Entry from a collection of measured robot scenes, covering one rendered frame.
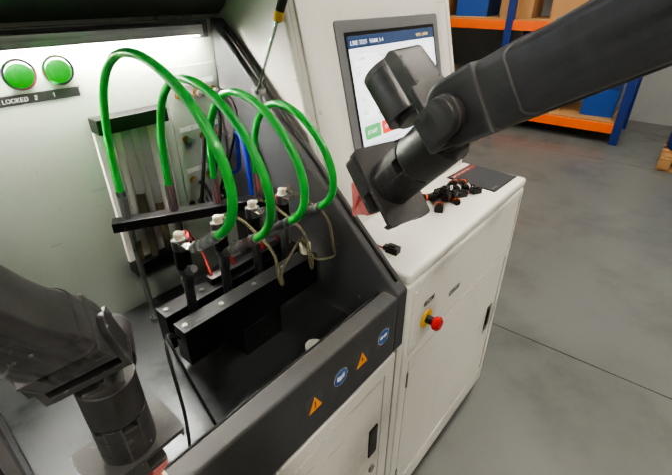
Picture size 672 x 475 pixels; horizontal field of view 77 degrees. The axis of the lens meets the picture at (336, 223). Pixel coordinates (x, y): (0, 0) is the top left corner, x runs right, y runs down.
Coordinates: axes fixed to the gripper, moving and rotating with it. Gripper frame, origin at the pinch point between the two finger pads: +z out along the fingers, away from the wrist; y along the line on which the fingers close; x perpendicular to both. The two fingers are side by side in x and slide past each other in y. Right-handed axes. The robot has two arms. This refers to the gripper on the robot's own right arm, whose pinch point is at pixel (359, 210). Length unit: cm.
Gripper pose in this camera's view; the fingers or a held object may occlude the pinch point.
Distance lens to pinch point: 58.0
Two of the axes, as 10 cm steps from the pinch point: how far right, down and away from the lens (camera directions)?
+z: -3.9, 3.6, 8.5
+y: -4.2, -8.9, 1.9
